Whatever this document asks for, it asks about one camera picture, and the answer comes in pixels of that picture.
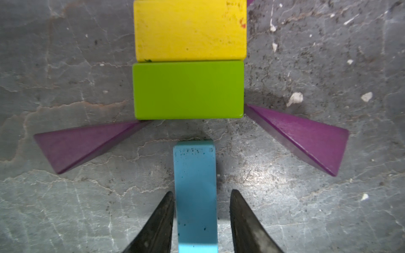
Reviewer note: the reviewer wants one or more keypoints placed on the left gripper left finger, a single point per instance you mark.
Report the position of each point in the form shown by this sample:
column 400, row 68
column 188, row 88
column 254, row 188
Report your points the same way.
column 156, row 235

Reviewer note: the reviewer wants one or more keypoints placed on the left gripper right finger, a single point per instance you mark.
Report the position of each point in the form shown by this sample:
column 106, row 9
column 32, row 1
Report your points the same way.
column 249, row 236

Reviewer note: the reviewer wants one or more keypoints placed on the light blue block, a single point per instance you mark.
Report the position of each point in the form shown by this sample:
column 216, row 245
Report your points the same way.
column 196, row 196

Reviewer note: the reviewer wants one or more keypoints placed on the green rectangular block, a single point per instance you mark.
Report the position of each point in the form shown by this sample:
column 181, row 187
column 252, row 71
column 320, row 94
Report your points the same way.
column 188, row 90

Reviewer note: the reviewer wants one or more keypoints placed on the yellow rectangular block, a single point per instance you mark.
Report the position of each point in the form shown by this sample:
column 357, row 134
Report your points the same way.
column 171, row 31

